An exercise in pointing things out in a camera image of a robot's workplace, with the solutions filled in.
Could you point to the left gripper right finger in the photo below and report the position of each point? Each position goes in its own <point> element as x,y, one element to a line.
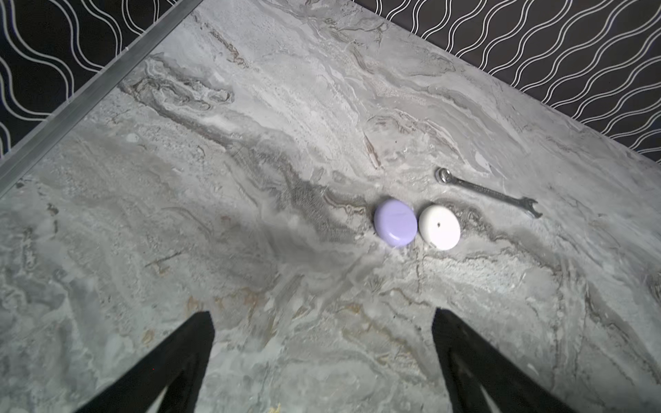
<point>476,372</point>

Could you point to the white earbud charging case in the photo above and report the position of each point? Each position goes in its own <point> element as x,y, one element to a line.
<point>439,227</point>

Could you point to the silver combination wrench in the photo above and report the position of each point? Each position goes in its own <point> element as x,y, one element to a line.
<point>445,176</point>

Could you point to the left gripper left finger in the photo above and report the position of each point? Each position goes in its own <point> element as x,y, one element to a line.
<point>174,369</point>

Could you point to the purple earbud charging case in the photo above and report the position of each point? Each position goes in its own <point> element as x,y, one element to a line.
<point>395,223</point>

